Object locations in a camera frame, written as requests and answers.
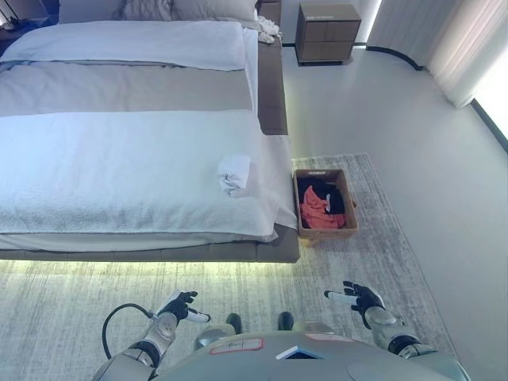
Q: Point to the grey bed sheet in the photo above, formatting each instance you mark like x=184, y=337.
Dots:
x=119, y=87

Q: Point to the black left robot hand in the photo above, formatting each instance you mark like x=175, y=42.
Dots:
x=178, y=305

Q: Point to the white folded duvet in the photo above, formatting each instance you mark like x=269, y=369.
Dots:
x=127, y=43

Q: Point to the silver right robot leg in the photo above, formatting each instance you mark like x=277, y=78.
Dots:
x=285, y=320

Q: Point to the white curtain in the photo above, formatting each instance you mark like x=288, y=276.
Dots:
x=464, y=43

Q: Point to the brown bedside cabinet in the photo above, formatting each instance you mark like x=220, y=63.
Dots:
x=270, y=10

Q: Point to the grey streaked rug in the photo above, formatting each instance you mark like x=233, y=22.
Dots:
x=119, y=285

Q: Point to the white garment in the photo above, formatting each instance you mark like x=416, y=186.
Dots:
x=235, y=174

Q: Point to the black baseboard strip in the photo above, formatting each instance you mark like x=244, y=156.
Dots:
x=397, y=53

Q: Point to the white mattress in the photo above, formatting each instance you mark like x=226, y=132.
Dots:
x=119, y=241

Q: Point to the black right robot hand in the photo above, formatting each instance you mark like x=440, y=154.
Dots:
x=367, y=297

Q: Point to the plain grey pillow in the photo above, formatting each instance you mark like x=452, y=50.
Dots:
x=214, y=8

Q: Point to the silver robot leg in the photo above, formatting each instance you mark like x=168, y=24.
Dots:
x=285, y=320
x=234, y=322

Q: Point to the orange garment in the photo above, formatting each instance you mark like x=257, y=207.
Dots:
x=313, y=210

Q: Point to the brown woven laundry basket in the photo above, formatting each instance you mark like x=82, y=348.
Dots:
x=349, y=232

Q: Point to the brown nightstand with drawers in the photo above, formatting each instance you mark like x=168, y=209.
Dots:
x=329, y=31

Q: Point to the silver left robot leg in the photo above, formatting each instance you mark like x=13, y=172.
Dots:
x=234, y=322

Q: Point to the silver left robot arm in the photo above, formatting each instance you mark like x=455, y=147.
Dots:
x=158, y=329

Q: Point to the cream crumpled cloth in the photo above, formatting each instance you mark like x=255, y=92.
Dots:
x=269, y=28

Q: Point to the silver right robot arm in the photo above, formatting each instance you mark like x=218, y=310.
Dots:
x=387, y=325

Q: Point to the grey patterned pillow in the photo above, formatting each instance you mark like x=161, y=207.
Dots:
x=145, y=8

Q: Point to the grey robot torso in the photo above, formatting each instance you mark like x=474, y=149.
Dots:
x=278, y=361

